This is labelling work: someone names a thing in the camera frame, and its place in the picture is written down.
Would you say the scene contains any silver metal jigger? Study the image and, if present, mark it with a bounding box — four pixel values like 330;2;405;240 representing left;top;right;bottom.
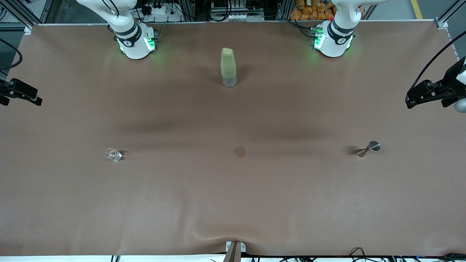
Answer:
356;140;381;158

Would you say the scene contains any aluminium frame strut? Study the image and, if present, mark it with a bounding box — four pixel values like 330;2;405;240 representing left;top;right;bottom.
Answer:
435;0;466;29
0;0;55;35

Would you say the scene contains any brown wooden post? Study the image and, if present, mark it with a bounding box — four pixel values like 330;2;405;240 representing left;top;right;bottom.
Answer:
223;242;241;262

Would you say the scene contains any pale green bottle shaker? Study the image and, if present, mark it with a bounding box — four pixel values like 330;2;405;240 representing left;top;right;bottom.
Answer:
221;47;237;88

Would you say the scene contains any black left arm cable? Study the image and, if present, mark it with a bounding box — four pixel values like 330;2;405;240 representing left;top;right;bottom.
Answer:
410;31;466;92

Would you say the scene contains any brown tablecloth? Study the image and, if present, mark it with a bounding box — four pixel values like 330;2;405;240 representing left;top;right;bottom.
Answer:
0;20;466;257

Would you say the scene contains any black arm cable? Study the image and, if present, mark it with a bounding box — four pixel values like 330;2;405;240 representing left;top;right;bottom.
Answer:
0;38;23;71
410;31;466;92

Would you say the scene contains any orange snack bag pile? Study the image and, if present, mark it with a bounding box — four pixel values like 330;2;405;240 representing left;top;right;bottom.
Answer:
290;0;364;21

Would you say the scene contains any white power strip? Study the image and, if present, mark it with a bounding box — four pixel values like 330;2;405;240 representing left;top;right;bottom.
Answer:
140;5;182;22

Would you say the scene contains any white connector strip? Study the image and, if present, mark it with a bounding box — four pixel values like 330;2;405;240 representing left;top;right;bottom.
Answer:
211;13;264;21

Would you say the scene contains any black base cable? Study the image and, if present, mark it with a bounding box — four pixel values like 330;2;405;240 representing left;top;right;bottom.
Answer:
282;18;314;39

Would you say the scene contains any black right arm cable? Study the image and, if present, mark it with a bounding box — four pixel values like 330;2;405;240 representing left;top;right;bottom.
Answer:
0;38;23;71

